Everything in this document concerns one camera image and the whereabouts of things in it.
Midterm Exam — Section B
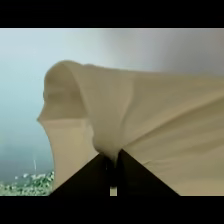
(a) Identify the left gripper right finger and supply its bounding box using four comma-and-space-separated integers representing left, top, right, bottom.
115, 148, 181, 197

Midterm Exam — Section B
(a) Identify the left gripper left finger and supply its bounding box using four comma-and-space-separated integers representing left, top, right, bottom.
49, 153, 115, 197

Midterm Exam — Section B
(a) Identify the white garment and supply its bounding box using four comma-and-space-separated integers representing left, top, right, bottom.
36, 59, 224, 197

